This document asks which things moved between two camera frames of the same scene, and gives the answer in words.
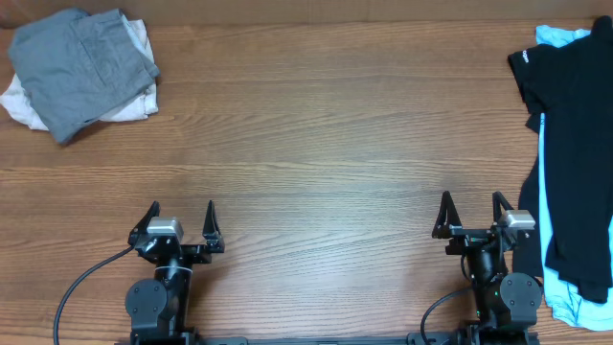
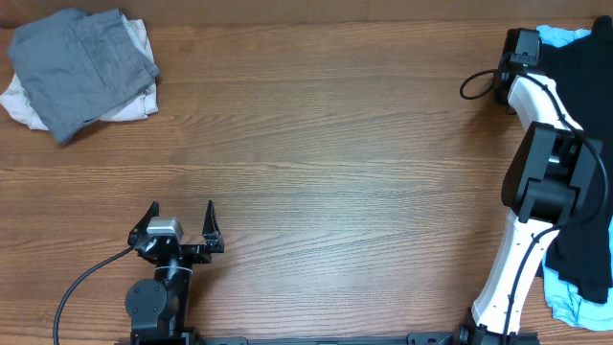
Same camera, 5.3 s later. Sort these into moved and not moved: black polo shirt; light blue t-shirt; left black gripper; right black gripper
Moved: right black gripper
Not moved: light blue t-shirt; left black gripper; black polo shirt
